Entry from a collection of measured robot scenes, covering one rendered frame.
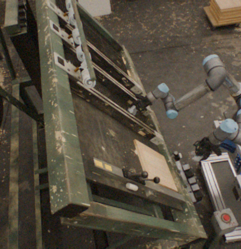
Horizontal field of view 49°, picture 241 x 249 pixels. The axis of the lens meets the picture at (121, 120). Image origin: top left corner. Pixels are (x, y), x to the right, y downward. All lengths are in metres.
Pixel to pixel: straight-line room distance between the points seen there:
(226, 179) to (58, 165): 2.16
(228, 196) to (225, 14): 3.04
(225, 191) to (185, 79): 1.84
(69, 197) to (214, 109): 2.98
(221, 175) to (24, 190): 2.19
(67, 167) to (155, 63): 3.47
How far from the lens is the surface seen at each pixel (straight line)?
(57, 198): 0.98
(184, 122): 3.51
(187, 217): 2.00
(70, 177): 0.98
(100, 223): 1.19
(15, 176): 2.52
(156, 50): 4.57
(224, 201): 2.83
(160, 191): 1.72
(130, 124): 1.91
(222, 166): 2.99
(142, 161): 1.77
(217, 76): 1.81
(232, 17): 4.97
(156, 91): 1.92
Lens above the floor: 2.78
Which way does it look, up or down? 51 degrees down
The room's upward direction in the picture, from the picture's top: 10 degrees counter-clockwise
